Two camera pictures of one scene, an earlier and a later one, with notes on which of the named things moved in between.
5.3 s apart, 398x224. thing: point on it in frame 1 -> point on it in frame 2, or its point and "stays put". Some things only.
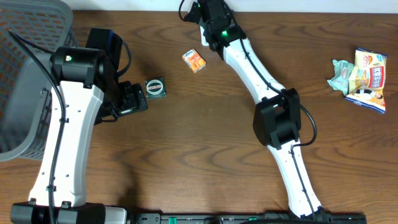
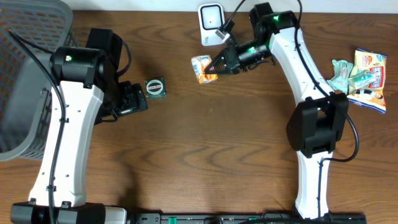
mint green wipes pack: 342,70 stays put
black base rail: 267,218 stays put
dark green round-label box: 155,88 stays put
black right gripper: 227,12 -> 230,60
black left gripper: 133,104 stays put
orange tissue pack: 194,60 -> 199,63
